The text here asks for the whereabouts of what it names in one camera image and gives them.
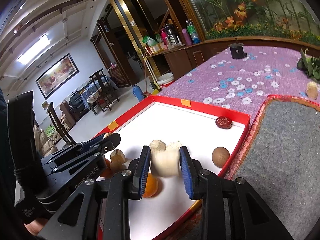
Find red white tray box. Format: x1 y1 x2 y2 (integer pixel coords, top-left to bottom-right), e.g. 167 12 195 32
103 95 250 239

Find seated person beige jacket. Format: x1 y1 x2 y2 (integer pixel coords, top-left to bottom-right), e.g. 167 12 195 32
33 125 58 157

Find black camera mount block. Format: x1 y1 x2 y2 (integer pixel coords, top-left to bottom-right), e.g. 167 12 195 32
229 38 247 60

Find steel thermos flask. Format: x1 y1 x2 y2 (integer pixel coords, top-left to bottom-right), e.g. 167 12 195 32
164 24 182 46

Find cane chunk on purple cloth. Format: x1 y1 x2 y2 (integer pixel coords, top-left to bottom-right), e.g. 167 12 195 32
306 81 318 100

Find pink thermos bottle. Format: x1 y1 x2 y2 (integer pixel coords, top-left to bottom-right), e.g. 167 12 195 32
182 28 192 46

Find small orange mandarin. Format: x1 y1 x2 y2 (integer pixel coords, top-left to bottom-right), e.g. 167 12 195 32
100 159 113 178

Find purple floral tablecloth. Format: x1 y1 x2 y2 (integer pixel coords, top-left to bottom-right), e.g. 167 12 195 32
160 46 310 118

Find red date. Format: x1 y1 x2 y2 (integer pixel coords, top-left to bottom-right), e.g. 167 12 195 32
215 116 233 129

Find slender wooden chair foreground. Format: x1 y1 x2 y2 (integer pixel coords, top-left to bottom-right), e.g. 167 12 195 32
47 102 76 146

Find green plastic bottle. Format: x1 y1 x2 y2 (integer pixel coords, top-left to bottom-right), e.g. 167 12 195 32
186 20 201 44

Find person's left hand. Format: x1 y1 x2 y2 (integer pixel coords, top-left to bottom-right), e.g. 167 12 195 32
24 218 48 236

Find pale sugarcane chunk tall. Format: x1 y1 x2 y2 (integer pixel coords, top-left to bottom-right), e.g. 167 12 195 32
149 140 166 153

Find grey felt mat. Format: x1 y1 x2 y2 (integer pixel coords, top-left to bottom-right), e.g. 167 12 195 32
172 94 320 240

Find framed landscape painting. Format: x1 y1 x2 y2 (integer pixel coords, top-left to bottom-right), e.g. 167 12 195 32
36 53 79 99

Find blue water jug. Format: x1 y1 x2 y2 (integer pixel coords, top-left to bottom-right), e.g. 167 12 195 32
132 85 144 102

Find sugarcane chunk with bark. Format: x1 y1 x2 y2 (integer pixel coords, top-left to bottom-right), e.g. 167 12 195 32
110 149 126 164

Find large white cane cylinder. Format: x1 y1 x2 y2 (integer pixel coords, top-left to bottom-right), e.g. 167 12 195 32
150 141 182 178

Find large orange mandarin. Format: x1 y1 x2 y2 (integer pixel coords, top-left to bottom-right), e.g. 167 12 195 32
143 173 158 198

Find green leafy vegetable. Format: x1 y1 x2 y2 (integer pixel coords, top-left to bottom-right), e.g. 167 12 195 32
297 49 320 83

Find white plastic bucket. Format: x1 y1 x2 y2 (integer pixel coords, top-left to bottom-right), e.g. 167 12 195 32
157 72 175 88

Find dark wooden chair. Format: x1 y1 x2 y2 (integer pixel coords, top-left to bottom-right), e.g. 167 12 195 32
90 69 120 112

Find brown round longan front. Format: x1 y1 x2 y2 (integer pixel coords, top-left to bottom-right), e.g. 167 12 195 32
110 161 126 173

